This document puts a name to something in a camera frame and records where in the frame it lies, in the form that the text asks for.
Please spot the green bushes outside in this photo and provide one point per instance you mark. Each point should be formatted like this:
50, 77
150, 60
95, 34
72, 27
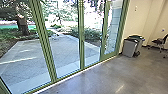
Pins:
87, 33

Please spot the green framed glass door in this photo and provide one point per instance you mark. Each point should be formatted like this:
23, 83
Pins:
104, 33

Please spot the tree outside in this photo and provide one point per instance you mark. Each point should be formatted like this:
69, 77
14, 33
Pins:
22, 25

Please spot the metal outdoor chair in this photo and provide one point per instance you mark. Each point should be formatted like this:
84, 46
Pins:
53, 35

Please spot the black office chair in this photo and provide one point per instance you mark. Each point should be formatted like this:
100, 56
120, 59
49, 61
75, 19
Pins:
160, 41

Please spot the white wall switch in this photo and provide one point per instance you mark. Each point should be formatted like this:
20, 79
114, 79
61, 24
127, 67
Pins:
135, 8

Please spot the small white wall device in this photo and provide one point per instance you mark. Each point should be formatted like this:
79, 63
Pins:
163, 29

